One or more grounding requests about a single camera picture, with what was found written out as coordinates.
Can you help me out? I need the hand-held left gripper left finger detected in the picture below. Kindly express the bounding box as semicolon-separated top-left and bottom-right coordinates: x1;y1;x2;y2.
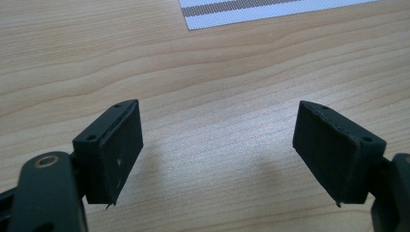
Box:
72;99;144;210

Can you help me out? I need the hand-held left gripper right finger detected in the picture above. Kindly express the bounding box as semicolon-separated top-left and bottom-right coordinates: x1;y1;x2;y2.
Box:
292;100;388;208

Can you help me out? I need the white striped woven placemat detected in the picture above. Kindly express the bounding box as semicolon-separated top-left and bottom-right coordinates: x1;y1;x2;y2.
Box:
178;0;381;32

